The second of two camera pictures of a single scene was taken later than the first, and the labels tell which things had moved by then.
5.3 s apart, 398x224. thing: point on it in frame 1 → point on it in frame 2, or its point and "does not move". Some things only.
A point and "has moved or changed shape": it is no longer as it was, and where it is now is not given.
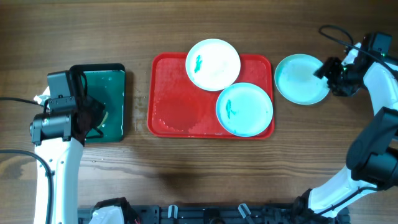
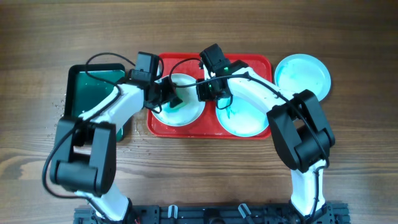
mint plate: (295, 79) does not move
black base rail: (216, 214) does not move
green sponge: (104, 121) has moved or changed shape
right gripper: (329, 69) → (202, 95)
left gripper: (96, 106) → (170, 92)
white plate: (212, 65) has moved or changed shape
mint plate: (244, 109) does not move
